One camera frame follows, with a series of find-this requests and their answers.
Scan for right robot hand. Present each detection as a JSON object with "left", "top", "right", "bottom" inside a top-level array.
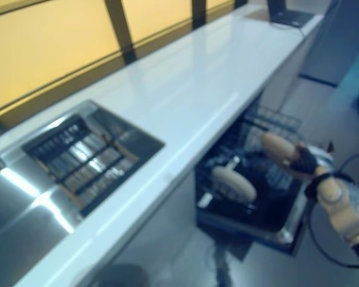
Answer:
[{"left": 288, "top": 143, "right": 321, "bottom": 180}]

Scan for cream round plate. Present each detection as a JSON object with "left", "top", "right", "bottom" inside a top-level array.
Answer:
[
  {"left": 261, "top": 132, "right": 300, "bottom": 172},
  {"left": 211, "top": 166, "right": 257, "bottom": 204}
]

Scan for dark grey tall cabinet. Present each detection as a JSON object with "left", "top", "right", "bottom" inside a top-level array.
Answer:
[{"left": 299, "top": 0, "right": 359, "bottom": 88}]

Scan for dark open laptop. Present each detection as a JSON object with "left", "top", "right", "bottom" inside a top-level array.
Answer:
[{"left": 267, "top": 0, "right": 314, "bottom": 27}]

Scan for white cabinet door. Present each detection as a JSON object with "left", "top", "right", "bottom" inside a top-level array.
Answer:
[{"left": 116, "top": 172, "right": 199, "bottom": 287}]

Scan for black roll-up drying rack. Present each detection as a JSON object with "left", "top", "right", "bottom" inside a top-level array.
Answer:
[{"left": 21, "top": 113, "right": 140, "bottom": 207}]

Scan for stainless steel sink basin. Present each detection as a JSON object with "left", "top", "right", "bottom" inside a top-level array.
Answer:
[{"left": 0, "top": 100, "right": 166, "bottom": 245}]

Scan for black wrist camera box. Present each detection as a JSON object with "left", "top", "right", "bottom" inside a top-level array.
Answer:
[{"left": 303, "top": 176, "right": 321, "bottom": 200}]

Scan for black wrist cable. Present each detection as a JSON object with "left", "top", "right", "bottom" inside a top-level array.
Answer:
[{"left": 308, "top": 152, "right": 359, "bottom": 268}]

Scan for black laptop cable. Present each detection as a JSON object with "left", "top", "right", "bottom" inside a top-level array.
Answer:
[{"left": 271, "top": 21, "right": 308, "bottom": 39}]

